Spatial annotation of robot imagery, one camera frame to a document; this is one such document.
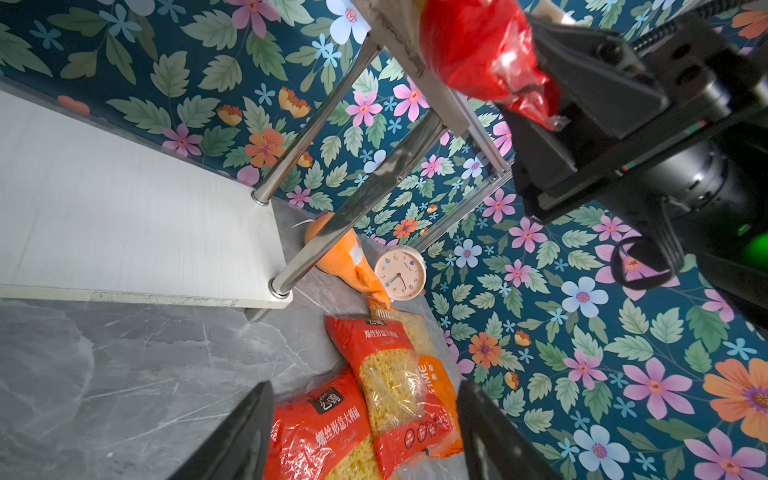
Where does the pink round alarm clock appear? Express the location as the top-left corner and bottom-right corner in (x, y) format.
(374, 246), (427, 301)

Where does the red macaroni bag small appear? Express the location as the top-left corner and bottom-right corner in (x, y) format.
(325, 316), (453, 479)

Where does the white two-tier shelf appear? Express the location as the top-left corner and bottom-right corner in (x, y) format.
(0, 0), (517, 322)

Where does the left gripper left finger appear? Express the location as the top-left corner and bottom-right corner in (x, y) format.
(170, 381), (275, 480)

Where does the red spaghetti pack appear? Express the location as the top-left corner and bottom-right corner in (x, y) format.
(418, 0), (567, 131)

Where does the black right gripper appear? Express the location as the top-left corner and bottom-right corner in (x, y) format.
(504, 16), (767, 223)

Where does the red macaroni bag large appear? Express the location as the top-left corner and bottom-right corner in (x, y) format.
(263, 368), (383, 479)

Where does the orange macaroni bag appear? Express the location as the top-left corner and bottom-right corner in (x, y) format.
(368, 299), (463, 458)

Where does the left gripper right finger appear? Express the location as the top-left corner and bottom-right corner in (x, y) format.
(457, 380), (561, 480)

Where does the orange fish plush toy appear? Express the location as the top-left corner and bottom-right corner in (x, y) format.
(316, 229), (391, 307)

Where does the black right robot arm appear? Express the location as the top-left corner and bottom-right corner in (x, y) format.
(504, 15), (767, 326)

